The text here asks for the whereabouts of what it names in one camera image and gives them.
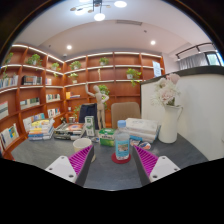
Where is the wooden artist mannequin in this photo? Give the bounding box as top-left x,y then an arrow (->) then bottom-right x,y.
84,83 -> 110,130

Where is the grey curtain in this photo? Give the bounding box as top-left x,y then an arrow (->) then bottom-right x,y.
178,53 -> 209,70

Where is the clear blue-capped water bottle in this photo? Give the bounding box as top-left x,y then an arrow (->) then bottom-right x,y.
114,119 -> 131,161

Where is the pink white flower bouquet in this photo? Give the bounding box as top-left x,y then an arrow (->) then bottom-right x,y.
149,73 -> 183,108

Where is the cream cup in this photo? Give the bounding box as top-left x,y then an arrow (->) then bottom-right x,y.
72,137 -> 97,163

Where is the white jug vase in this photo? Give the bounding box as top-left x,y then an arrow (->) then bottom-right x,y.
157,104 -> 184,144

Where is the green white box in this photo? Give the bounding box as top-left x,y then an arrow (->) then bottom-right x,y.
98,127 -> 117,148

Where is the wooden shelf unit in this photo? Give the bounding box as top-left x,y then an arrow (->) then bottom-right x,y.
0,43 -> 166,161

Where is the white blue-edged book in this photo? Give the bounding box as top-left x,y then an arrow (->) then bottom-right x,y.
126,128 -> 160,144

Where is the ceiling chandelier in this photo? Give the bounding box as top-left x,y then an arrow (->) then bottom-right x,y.
69,0 -> 128,22

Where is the small painted pebble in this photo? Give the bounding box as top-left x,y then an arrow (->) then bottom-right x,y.
138,141 -> 153,151
129,138 -> 141,147

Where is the dark magazine stack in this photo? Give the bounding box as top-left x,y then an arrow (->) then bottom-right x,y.
53,122 -> 86,141

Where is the ceiling air vent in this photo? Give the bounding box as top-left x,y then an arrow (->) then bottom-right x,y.
115,19 -> 144,27

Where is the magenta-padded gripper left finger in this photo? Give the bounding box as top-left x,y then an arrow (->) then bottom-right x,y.
44,143 -> 96,187

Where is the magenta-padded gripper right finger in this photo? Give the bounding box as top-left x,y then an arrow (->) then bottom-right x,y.
132,144 -> 182,187

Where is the tall green white carton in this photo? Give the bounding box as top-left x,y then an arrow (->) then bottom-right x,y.
84,115 -> 96,137

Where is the beige chair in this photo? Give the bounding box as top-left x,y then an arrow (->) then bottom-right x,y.
110,101 -> 142,129

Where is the dark blue chair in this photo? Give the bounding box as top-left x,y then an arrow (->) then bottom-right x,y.
78,102 -> 100,130

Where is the colourful book stack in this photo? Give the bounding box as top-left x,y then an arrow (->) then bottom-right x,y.
27,118 -> 56,141

